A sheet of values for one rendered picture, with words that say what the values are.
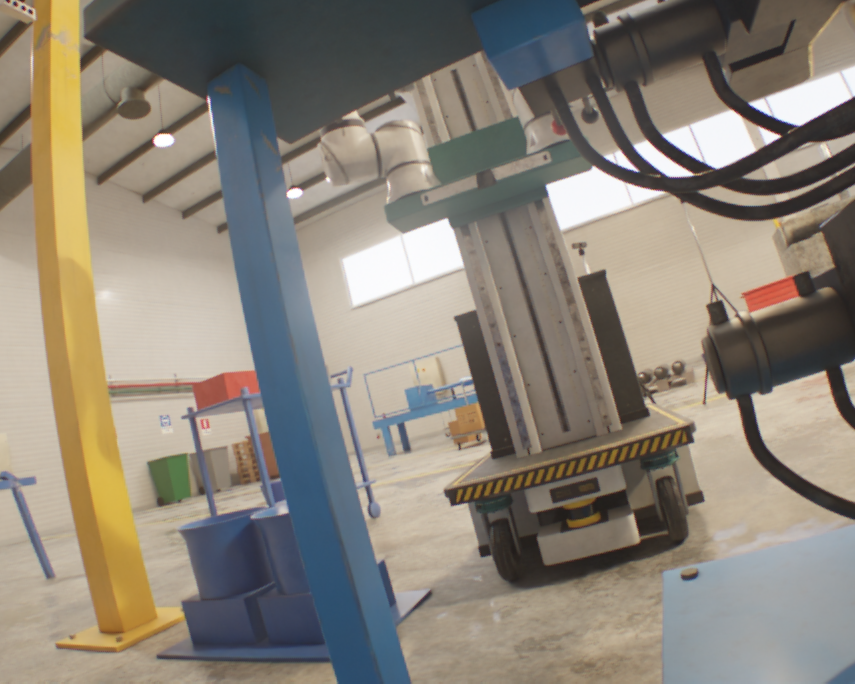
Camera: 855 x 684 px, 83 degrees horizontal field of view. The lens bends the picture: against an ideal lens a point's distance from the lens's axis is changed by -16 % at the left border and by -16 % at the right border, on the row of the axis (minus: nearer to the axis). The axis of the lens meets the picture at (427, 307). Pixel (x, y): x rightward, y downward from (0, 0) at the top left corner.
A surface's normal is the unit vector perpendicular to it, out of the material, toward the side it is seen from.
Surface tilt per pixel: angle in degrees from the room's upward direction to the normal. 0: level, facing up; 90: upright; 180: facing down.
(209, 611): 90
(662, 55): 139
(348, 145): 100
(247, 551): 90
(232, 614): 90
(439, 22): 180
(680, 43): 131
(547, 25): 90
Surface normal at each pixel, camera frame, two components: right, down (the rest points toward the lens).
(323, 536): -0.39, -0.07
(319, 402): 0.88, -0.31
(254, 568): 0.72, -0.32
